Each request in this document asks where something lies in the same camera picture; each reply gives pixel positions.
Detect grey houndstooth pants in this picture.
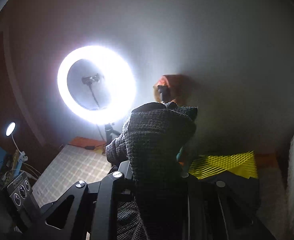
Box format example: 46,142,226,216
105,102,198,240

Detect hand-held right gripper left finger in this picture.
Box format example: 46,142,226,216
25,161,137,240

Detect black pants with yellow pattern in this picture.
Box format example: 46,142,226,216
187,151,261,212

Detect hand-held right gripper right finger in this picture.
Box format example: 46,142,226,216
180,172,262,240

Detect white clip desk lamp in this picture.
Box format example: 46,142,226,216
6,122,29,163

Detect black tripod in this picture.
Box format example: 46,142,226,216
103,122,121,147

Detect black phone holder clamp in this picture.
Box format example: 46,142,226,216
81,73,105,109

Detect checked bed sheet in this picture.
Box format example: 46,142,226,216
32,144,290,240

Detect black power cable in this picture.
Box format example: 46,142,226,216
62,125,106,152

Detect white ring light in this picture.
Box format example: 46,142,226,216
57,45,137,126

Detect folded silver light stand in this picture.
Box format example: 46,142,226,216
157,85,171,103

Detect teal cloth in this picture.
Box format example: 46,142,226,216
176,146,185,163

